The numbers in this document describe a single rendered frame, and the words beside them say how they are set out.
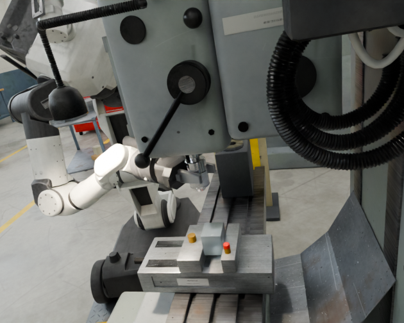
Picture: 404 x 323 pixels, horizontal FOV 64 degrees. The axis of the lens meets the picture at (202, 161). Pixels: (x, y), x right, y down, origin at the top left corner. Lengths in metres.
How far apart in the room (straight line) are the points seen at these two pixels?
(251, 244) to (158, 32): 0.59
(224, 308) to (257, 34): 0.62
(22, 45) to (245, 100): 0.74
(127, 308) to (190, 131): 0.79
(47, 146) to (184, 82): 0.57
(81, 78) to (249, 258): 0.68
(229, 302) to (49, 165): 0.61
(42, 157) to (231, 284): 0.62
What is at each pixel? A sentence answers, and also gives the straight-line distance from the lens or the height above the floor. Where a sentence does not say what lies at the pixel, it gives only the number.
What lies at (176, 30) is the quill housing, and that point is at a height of 1.54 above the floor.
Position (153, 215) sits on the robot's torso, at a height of 0.73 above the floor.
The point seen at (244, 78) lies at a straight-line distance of 0.53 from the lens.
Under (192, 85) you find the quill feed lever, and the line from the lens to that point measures 0.53.
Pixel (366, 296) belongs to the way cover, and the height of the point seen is 0.99.
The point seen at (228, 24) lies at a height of 1.53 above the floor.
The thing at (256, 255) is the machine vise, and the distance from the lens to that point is 0.87.
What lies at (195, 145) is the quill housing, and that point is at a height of 1.34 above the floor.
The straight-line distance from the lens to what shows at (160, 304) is 1.03.
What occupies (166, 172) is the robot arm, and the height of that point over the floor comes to 1.25.
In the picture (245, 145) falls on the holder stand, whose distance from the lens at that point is 1.23.
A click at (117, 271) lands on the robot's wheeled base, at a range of 1.58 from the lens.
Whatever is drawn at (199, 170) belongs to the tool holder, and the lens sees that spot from 0.71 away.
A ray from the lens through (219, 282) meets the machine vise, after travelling 0.87.
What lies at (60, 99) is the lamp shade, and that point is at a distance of 0.72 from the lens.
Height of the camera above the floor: 1.54
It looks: 23 degrees down
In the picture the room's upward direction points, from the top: 11 degrees counter-clockwise
